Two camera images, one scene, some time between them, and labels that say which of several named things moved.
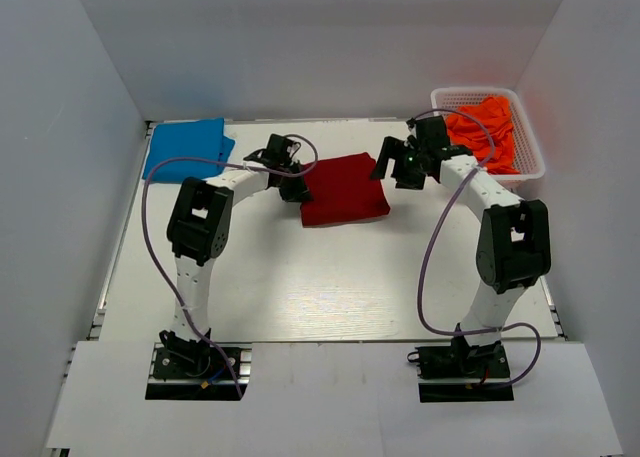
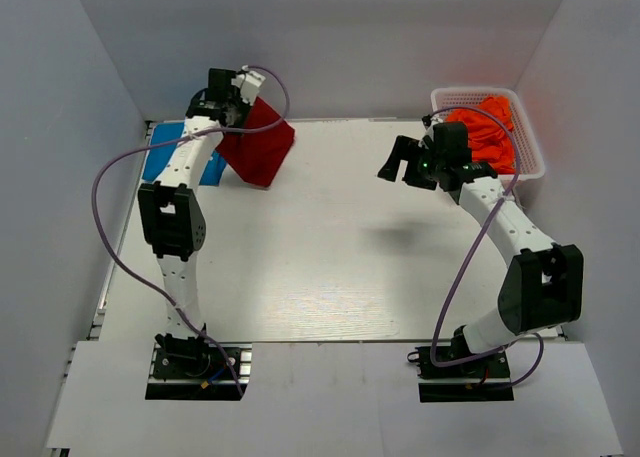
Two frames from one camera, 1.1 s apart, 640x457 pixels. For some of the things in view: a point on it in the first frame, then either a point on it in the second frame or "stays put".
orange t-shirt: [494, 114] stays put
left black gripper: [298, 194] -> [246, 108]
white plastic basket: [527, 154] stays put
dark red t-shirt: [342, 191] -> [258, 157]
